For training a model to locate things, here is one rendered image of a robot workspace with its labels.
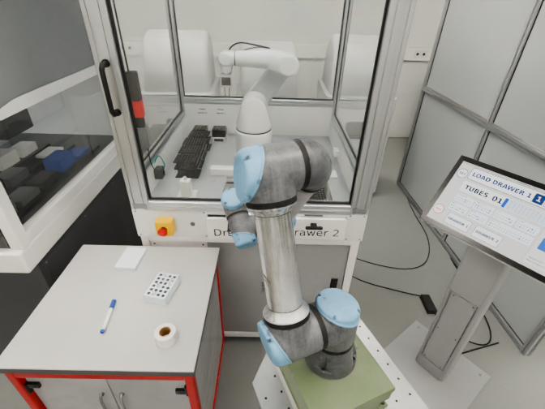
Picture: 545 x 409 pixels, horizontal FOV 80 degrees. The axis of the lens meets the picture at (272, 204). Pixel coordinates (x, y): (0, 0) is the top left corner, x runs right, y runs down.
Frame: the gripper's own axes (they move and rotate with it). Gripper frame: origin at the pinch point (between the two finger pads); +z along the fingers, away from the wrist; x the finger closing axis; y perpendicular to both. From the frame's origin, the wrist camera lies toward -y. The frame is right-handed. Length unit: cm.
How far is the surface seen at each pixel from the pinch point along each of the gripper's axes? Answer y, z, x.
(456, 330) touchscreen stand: 40, 32, 102
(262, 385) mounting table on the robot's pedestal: 57, -22, 11
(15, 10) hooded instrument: -62, -47, -80
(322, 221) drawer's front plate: -2.7, 1.2, 35.2
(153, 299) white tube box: 31.9, -7.0, -29.5
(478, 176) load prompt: -17, -17, 94
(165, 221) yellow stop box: -0.9, 1.2, -31.9
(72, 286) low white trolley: 27, 0, -64
